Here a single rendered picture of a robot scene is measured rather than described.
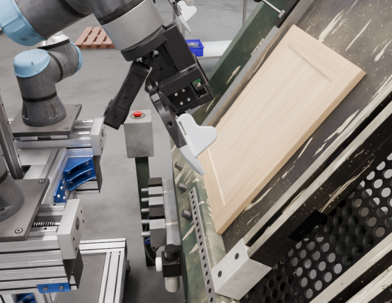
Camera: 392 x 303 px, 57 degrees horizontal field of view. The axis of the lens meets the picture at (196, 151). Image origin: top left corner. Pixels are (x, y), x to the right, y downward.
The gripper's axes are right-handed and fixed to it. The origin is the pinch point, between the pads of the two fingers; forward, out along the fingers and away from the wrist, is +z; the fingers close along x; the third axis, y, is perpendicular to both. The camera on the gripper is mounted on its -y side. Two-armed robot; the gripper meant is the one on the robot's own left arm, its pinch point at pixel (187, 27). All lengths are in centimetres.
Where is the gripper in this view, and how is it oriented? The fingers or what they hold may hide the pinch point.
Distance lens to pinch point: 121.9
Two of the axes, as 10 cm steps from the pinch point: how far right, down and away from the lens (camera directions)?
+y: 8.8, -4.2, -2.1
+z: 4.7, 7.3, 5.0
